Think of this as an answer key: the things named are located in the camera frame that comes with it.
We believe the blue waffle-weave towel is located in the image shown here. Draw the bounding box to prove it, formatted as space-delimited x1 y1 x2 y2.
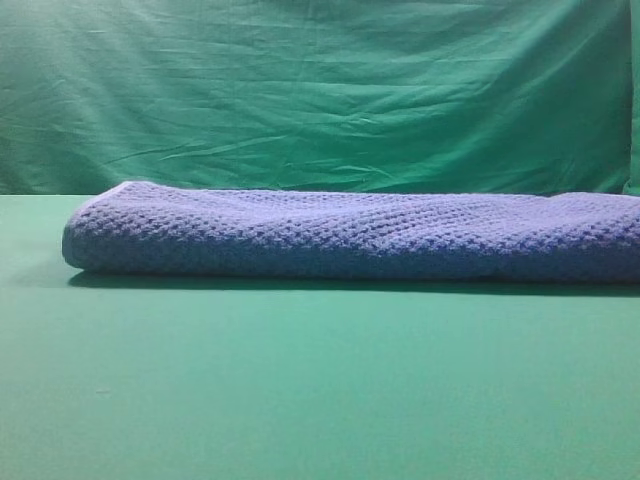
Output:
61 181 639 283

